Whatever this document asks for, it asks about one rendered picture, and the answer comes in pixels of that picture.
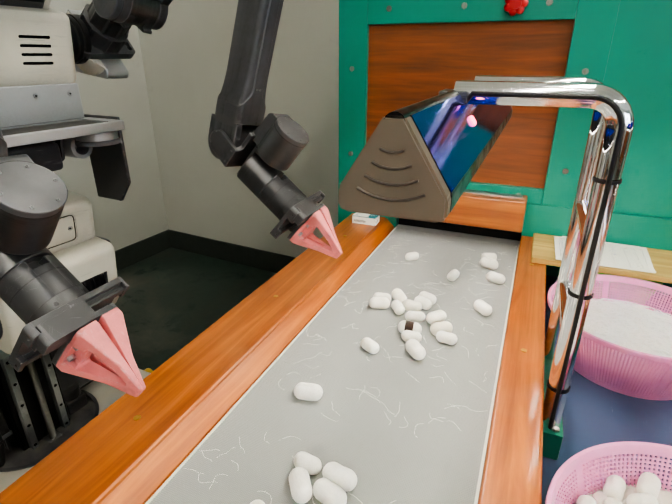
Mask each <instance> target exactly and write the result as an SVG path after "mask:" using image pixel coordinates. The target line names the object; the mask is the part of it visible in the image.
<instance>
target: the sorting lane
mask: <svg viewBox="0 0 672 504"><path fill-rule="evenodd" d="M519 246H520V245H519V244H518V245H515V244H508V243H500V242H493V241H486V240H479V239H472V238H465V237H458V236H451V235H444V234H437V233H429V232H422V231H415V230H408V229H401V228H396V227H395V228H394V229H393V230H392V231H391V233H390V234H389V235H388V236H387V237H386V238H385V239H384V240H383V241H382V242H381V244H380V245H379V246H378V247H377V248H376V249H375V250H374V251H373V252H372V254H371V255H370V256H369V257H368V258H367V259H366V260H365V261H364V262H363V263H362V265H361V266H360V267H359V268H358V269H357V270H356V271H355V272H354V273H353V275H352V276H351V277H350V278H349V279H348V280H347V281H346V282H345V283H344V284H343V286H342V287H341V288H340V289H339V290H338V291H337V292H336V293H335V294H334V296H333V297H332V298H331V299H330V300H329V301H328V302H327V303H326V304H325V305H324V307H323V308H322V309H321V310H320V311H319V312H318V313H317V314H316V315H315V317H314V318H313V319H312V320H311V321H310V322H309V323H308V324H307V325H306V326H305V328H304V329H303V330H302V331H301V332H300V333H299V334H298V335H297V336H296V338H295V339H294V340H293V341H292V342H291V343H290V344H289V345H288V346H287V347H286V349H285V350H284V351H283V352H282V353H281V354H280V355H279V356H278V357H277V359H276V360H275V361H274V362H273V363H272V364H271V365H270V366H269V367H268V368H267V370H266V371H265V372H264V373H263V374H262V375H261V376H260V377H259V378H258V380H257V381H256V382H255V383H254V384H253V385H252V386H251V387H250V388H249V390H248V391H247V392H246V393H245V394H244V395H243V396H242V397H241V398H240V399H239V401H238V402H237V403H236V404H235V405H234V406H233V407H232V408H231V409H230V411H229V412H228V413H227V414H226V415H225V416H224V417H223V418H222V419H221V420H220V422H219V423H218V424H217V425H216V426H215V427H214V428H213V429H212V430H211V432H210V433H209V434H208V435H207V436H206V437H205V438H204V439H203V440H202V441H201V443H200V444H199V445H198V446H197V447H196V448H195V449H194V450H193V451H192V453H191V454H190V455H189V456H188V457H187V458H186V459H185V460H184V461H183V462H182V464H181V465H180V466H179V467H178V468H177V469H176V470H175V471H174V472H173V474H172V475H171V476H170V477H169V478H168V479H167V480H166V481H165V482H164V483H163V485H162V486H161V487H160V488H159V489H158V490H157V491H156V492H155V493H154V495H153V496H152V497H151V498H150V499H149V500H148V501H147V502H146V503H145V504H250V503H251V502H252V501H254V500H262V501H263V502H264V503H265V504H299V503H297V502H295V501H294V499H293V497H292V495H291V490H290V485H289V474H290V472H291V471H292V470H293V469H294V468H296V467H295V465H294V462H293V460H294V456H295V455H296V454H297V453H298V452H300V451H304V452H307V453H309V454H311V455H313V456H315V457H317V458H319V459H320V461H321V463H322V468H321V471H320V472H319V473H318V474H316V475H310V474H309V477H310V481H311V485H312V490H313V486H314V483H315V482H316V481H317V480H318V479H320V478H323V474H322V471H323V468H324V466H325V465H326V464H327V463H329V462H337V463H339V464H340V465H342V466H344V467H347V468H349V469H351V470H353V471H354V472H355V474H356V476H357V485H356V487H355V488H354V489H353V490H351V491H348V492H345V493H346V495H347V503H346V504H477V503H478V497H479V491H480V485H481V479H482V473H483V467H484V461H485V454H486V448H487V442H488V436H489V430H490V424H491V418H492V411H493V405H494V399H495V393H496V387H497V381H498V375H499V368H500V362H501V356H502V350H503V344H504V338H505V332H506V326H507V319H508V313H509V307H510V301H511V295H512V289H513V283H514V276H515V270H516V264H517V258H518V252H519ZM410 252H417V253H418V254H419V258H418V259H417V260H412V261H408V260H406V258H405V255H406V254H407V253H410ZM483 253H495V254H496V255H497V259H496V260H497V262H498V268H497V269H495V270H491V269H488V268H484V267H482V266H481V265H480V263H479V262H480V259H481V255H482V254H483ZM453 269H456V270H458V271H459V273H460V275H459V277H458V278H457V279H456V280H455V281H449V280H448V279H447V274H448V273H449V272H450V271H451V270H453ZM490 271H493V272H496V273H499V274H502V275H504V277H505V282H504V283H503V284H496V283H493V282H489V281H488V280H487V278H486V275H487V273H488V272H490ZM396 288H398V289H401V290H402V291H403V293H404V294H405V295H406V297H407V299H410V300H413V301H414V299H415V297H417V296H419V294H420V292H422V291H426V292H428V293H431V294H433V295H435V297H436V303H435V304H433V305H432V307H431V308H430V309H429V310H424V309H422V310H421V312H423V313H424V314H425V320H424V321H423V322H417V323H419V324H420V325H421V327H422V332H421V333H420V334H421V336H422V340H421V341H420V342H419V343H420V344H421V345H422V346H423V347H424V349H425V351H426V355H425V357H424V358H423V359H422V360H415V359H414V358H413V357H412V356H411V355H410V354H409V353H408V352H407V350H406V348H405V345H406V341H404V340H403V339H402V337H401V334H402V333H400V332H399V330H398V324H399V323H400V322H401V321H403V320H406V321H407V319H406V317H405V315H406V313H407V312H408V311H407V310H405V312H404V313H403V314H402V315H397V314H396V313H395V312H394V310H393V309H392V307H391V304H392V302H393V301H394V299H393V298H392V295H391V294H392V291H393V290H394V289H396ZM376 292H381V293H388V294H390V296H391V301H390V305H389V307H388V308H387V309H374V308H371V307H370V305H369V301H370V299H371V298H373V295H374V294H375V293H376ZM478 299H481V300H483V301H484V302H486V303H487V304H489V305H490V306H491V307H492V313H491V314H490V315H489V316H484V315H482V314H481V313H480V312H478V311H477V310H475V309H474V306H473V305H474V302H475V301H476V300H478ZM437 310H443V311H444V312H445V313H446V316H447V317H446V320H445V321H448V322H450V323H451V324H452V326H453V330H452V332H451V333H454V334H455V335H456V336H457V342H456V344H454V345H449V344H446V343H441V342H439V341H438V340H437V339H436V336H435V335H433V334H432V333H431V331H430V326H431V324H429V323H428V322H427V321H426V316H427V314H428V313H430V312H433V311H437ZM366 337H368V338H370V339H372V340H373V341H375V342H376V343H378V345H379V351H378V352H377V353H376V354H371V353H369V352H368V351H366V350H365V349H363V348H362V347H361V340H362V339H363V338H366ZM300 382H305V383H313V384H318V385H320V386H321V388H322V390H323V395H322V397H321V398H320V399H319V400H318V401H308V400H301V399H298V398H296V396H295V395H294V388H295V386H296V385H297V384H298V383H300Z"/></svg>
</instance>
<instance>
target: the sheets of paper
mask: <svg viewBox="0 0 672 504"><path fill-rule="evenodd" d="M566 238H567V236H562V237H558V236H554V242H555V255H556V259H557V260H562V257H563V252H564V248H565V243H566ZM600 266H605V267H613V268H620V269H628V270H635V271H642V272H649V273H656V271H655V270H654V267H653V265H652V262H651V259H650V256H649V254H648V251H647V248H645V247H639V246H632V245H624V244H617V243H610V242H605V246H604V250H603V254H602V258H601V262H600Z"/></svg>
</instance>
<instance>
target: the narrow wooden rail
mask: <svg viewBox="0 0 672 504"><path fill-rule="evenodd" d="M532 242H533V237H529V236H521V240H520V246H519V252H518V258H517V264H516V270H515V276H514V283H513V289H512V295H511V301H510V307H509V313H508V319H507V326H506V332H505V338H504V344H503V350H502V356H501V362H500V368H499V375H498V381H497V387H496V393H495V399H494V405H493V411H492V418H491V424H490V430H489V436H488V442H487V448H486V454H485V461H484V467H483V473H482V479H481V485H480V491H479V497H478V503H477V504H542V463H543V411H544V360H545V309H546V265H545V264H539V263H532V262H531V252H532Z"/></svg>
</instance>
